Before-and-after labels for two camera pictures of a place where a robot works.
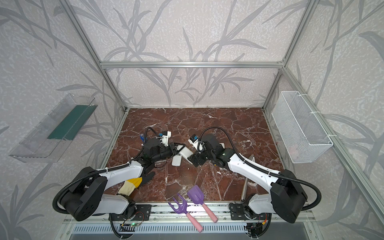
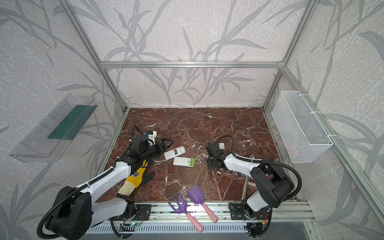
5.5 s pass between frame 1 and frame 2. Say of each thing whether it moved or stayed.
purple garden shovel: stayed
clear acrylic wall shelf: stayed
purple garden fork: stayed
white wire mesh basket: stayed
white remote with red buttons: moved
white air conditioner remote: moved
